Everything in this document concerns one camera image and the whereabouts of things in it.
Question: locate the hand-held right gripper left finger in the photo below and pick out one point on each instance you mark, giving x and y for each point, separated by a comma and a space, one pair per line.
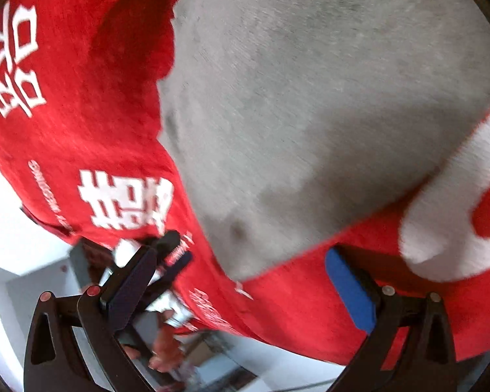
130, 286

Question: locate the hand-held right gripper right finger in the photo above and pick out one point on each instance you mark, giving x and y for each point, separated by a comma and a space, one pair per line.
351, 294

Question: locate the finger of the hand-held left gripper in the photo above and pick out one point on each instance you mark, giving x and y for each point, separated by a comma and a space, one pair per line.
169, 240
179, 263

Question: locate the grey shirt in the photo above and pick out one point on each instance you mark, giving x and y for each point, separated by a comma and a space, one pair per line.
318, 110

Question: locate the person's left hand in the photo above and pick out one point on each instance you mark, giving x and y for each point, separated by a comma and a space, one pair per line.
165, 347

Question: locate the red printed blanket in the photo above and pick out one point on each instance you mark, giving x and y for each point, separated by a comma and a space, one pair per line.
85, 110

